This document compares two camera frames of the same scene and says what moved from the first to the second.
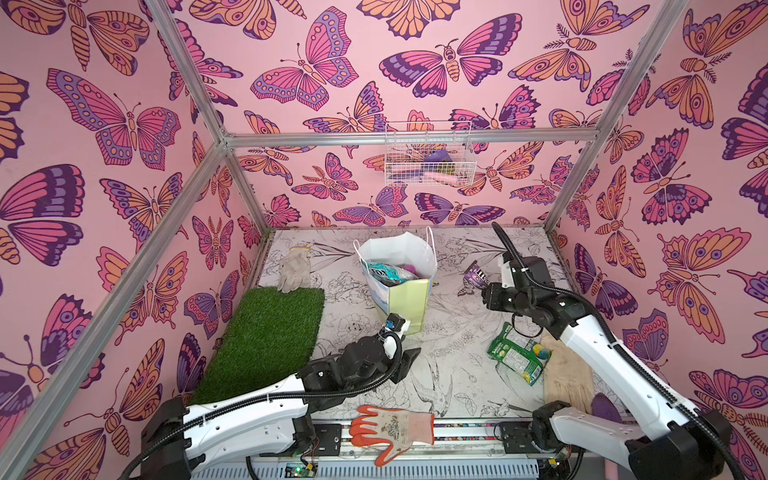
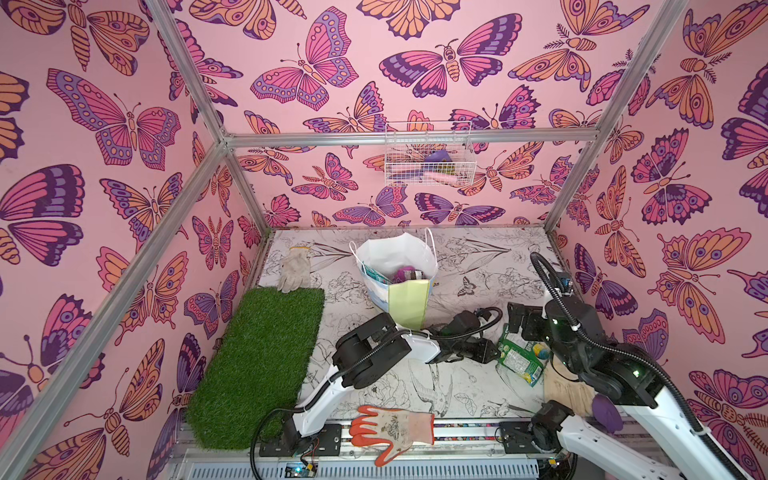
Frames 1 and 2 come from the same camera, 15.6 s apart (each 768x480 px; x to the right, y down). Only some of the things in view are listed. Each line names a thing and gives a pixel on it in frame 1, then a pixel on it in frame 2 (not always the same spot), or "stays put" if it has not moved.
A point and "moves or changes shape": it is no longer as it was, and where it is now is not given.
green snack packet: [525, 358] stays put
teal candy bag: [386, 274] moves or changes shape
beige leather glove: [567, 377] stays put
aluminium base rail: [459, 452] stays put
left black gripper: [406, 358] -> [484, 349]
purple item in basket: [439, 155] stays put
